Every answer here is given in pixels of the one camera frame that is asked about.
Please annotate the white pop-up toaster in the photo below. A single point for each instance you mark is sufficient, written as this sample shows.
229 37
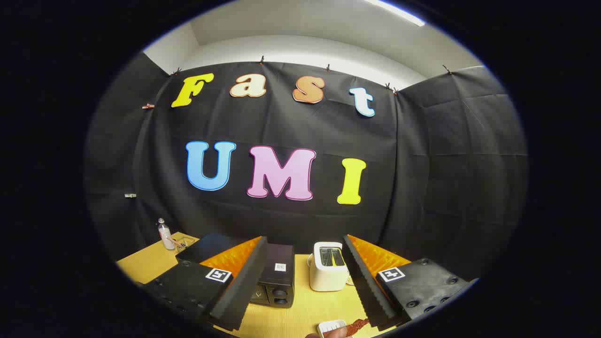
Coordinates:
324 277

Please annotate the brown meat piece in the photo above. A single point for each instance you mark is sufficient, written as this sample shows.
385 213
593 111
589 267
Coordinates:
358 325

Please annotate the clear plastic bottle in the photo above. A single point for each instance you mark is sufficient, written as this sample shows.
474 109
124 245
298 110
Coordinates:
165 237

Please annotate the white ribbed dish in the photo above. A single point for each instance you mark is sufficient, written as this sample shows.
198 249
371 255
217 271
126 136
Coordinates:
331 325

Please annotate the red striped straw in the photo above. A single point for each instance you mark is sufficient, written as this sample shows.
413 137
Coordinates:
177 242

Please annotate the black toaster oven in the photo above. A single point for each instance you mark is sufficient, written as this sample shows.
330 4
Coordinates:
277 281

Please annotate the black backdrop cloth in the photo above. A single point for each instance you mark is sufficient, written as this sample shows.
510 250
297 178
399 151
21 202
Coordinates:
422 188

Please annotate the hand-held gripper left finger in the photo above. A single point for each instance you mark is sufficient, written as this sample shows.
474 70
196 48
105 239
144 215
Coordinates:
244 281

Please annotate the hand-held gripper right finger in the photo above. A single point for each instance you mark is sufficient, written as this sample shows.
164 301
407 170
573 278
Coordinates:
368 286

